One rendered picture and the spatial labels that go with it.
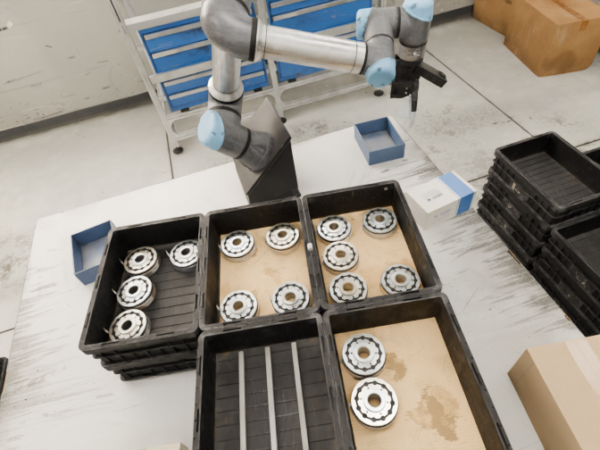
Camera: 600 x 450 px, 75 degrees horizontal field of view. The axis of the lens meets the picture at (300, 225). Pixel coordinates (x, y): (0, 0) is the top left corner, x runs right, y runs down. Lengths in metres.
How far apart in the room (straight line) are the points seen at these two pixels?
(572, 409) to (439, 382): 0.26
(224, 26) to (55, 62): 2.93
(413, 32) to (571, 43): 2.64
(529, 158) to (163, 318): 1.71
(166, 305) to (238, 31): 0.75
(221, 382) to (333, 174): 0.92
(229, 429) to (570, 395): 0.74
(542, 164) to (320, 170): 1.03
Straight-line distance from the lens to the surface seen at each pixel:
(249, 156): 1.37
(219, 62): 1.25
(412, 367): 1.02
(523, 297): 1.33
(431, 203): 1.37
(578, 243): 1.97
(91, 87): 3.91
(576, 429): 1.03
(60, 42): 3.78
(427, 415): 0.99
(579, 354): 1.10
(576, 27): 3.68
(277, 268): 1.16
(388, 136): 1.77
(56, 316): 1.55
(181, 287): 1.22
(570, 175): 2.09
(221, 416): 1.02
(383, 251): 1.18
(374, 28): 1.12
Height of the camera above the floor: 1.77
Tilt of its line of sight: 49 degrees down
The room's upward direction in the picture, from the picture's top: 10 degrees counter-clockwise
